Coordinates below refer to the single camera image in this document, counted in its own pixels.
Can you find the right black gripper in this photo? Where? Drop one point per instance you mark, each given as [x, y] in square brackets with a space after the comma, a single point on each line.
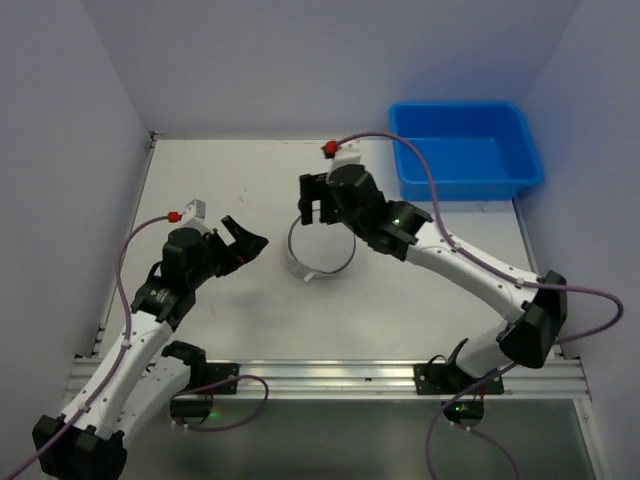
[320, 191]

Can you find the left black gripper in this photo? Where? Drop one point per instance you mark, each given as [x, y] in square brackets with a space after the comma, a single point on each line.
[223, 248]

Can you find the white mesh laundry bag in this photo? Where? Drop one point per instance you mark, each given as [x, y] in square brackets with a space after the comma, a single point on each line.
[317, 251]

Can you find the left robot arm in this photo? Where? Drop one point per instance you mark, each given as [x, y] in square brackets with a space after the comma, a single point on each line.
[146, 369]

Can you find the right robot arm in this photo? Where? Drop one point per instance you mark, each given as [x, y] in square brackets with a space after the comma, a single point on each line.
[533, 308]

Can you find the blue plastic bin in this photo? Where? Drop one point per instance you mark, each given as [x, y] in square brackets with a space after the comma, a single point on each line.
[476, 150]

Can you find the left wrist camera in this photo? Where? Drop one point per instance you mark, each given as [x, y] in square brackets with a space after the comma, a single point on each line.
[193, 216]

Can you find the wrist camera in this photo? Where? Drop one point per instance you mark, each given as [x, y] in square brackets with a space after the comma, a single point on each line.
[193, 216]
[347, 154]

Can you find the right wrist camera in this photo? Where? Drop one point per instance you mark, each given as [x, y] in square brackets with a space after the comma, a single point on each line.
[347, 154]

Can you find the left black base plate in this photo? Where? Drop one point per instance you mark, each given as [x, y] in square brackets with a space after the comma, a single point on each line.
[217, 372]

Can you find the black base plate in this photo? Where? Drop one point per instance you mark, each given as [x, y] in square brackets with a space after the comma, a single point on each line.
[442, 376]
[217, 372]

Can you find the aluminium mounting rail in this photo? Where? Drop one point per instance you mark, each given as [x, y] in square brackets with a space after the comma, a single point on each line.
[559, 379]

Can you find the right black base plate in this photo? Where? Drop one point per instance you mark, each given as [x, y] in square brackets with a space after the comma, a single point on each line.
[442, 376]

